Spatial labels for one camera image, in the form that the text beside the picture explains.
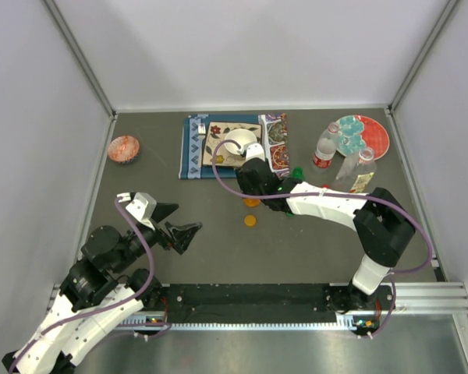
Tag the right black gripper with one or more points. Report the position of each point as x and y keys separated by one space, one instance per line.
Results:
x=244 y=182

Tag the red teal round plate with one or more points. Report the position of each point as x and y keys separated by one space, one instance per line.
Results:
x=357 y=132

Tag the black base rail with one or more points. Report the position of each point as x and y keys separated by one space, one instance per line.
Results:
x=293 y=307

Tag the square clear juice bottle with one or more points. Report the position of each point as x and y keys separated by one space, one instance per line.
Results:
x=356 y=172

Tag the blue patterned placemat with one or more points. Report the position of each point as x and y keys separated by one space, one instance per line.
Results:
x=274 y=141

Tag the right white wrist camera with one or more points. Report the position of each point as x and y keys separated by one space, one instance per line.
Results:
x=254 y=151

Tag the green plastic bottle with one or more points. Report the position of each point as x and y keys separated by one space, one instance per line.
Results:
x=296 y=173

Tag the clear bottle red label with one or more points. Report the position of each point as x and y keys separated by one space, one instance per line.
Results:
x=326 y=147

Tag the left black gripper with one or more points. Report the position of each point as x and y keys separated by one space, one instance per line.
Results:
x=182 y=235

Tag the small red patterned bowl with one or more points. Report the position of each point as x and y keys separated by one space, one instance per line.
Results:
x=123 y=149

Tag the orange plastic bottle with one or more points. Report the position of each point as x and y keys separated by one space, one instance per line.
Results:
x=251 y=202

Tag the orange bottle cap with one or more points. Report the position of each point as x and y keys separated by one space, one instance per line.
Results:
x=250 y=220

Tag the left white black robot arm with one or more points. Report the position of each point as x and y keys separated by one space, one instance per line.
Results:
x=113 y=279

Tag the square floral plate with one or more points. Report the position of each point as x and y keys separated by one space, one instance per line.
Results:
x=217 y=131

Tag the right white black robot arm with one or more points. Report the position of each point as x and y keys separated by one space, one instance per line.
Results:
x=383 y=230

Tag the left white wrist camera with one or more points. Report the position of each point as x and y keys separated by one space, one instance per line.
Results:
x=140 y=206

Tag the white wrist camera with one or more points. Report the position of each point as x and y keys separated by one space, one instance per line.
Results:
x=140 y=206
x=254 y=151

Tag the white ceramic bowl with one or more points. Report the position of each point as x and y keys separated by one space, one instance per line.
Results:
x=237 y=141

